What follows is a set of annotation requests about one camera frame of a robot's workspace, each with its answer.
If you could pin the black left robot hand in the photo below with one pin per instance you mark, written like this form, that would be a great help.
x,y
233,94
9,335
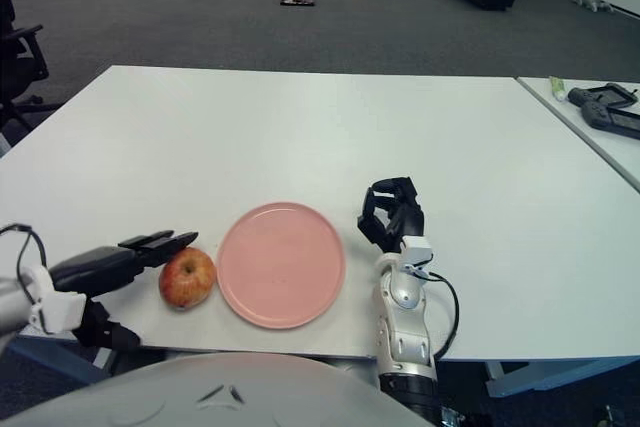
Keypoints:
x,y
95,269

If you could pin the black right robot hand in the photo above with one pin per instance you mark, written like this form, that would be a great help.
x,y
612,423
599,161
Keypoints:
x,y
407,219

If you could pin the red yellow apple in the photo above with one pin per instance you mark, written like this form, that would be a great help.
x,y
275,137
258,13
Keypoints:
x,y
187,282

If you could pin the pink round plate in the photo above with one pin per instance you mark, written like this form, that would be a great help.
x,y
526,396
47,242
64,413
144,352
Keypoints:
x,y
281,267

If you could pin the grey robot torso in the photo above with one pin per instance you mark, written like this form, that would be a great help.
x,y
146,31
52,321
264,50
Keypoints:
x,y
200,392

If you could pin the green white tube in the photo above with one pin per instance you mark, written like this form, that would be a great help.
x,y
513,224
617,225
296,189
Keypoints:
x,y
557,87

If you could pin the black office chair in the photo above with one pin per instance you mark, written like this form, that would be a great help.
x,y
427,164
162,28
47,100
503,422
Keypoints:
x,y
15,77

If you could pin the black handheld game console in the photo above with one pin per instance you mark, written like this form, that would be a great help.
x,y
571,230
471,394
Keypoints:
x,y
615,122

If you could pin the black handheld controller with case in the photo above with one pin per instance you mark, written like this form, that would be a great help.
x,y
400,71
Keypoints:
x,y
602,95

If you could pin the black flat tray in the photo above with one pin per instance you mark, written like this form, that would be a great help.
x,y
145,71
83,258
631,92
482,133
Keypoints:
x,y
298,1

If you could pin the grey toy animal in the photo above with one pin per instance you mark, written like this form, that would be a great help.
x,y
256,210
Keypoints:
x,y
592,1

